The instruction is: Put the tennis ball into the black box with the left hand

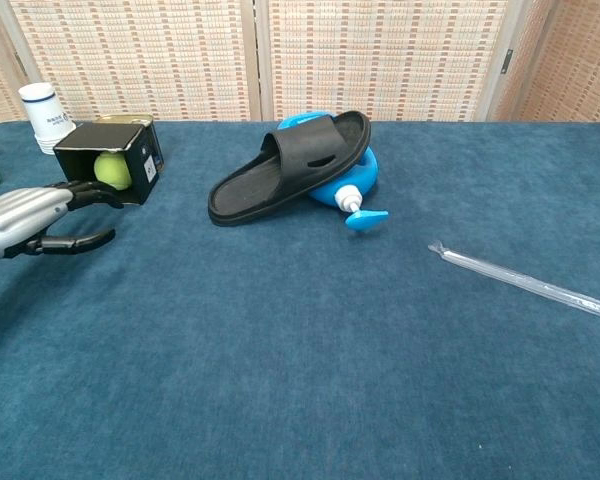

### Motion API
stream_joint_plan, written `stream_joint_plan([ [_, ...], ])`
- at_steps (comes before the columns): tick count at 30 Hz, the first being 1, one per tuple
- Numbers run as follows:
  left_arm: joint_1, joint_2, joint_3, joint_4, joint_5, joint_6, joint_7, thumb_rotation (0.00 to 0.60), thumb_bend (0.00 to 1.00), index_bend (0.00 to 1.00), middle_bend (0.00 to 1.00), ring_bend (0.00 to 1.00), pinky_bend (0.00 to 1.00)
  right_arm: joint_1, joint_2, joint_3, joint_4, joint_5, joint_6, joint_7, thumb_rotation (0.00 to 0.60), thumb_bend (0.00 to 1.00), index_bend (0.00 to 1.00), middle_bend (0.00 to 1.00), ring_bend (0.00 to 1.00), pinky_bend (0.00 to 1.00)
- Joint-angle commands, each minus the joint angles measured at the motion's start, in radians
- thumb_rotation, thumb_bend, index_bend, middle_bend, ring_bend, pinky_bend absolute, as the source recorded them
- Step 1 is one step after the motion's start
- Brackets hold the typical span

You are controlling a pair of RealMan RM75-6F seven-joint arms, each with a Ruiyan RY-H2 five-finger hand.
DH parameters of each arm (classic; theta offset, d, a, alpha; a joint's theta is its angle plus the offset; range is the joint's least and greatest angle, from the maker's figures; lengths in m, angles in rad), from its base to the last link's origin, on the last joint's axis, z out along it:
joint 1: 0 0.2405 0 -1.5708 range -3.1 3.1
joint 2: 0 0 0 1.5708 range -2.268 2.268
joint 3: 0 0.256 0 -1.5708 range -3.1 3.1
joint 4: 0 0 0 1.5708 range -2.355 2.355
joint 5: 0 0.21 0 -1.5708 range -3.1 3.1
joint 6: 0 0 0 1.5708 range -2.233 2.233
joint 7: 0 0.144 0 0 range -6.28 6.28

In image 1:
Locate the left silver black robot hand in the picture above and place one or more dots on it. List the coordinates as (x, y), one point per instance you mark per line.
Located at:
(25, 220)

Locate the dark blue table cloth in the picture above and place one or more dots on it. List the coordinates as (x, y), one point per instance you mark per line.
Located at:
(300, 325)

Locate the black box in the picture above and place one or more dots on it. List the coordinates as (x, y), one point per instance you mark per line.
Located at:
(125, 160)

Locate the black rubber slipper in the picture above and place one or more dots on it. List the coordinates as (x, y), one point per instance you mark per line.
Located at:
(290, 167)

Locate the woven folding screen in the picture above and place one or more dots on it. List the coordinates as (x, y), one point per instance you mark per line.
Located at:
(300, 55)

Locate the white paper cup stack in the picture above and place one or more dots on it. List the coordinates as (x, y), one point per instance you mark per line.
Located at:
(47, 120)

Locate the plastic wrapped clear straw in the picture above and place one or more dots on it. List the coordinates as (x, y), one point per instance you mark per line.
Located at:
(525, 280)

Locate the yellow tennis ball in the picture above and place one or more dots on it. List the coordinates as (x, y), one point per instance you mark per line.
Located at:
(112, 170)

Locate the blue round pump bottle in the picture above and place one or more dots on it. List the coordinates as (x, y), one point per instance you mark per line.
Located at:
(350, 185)

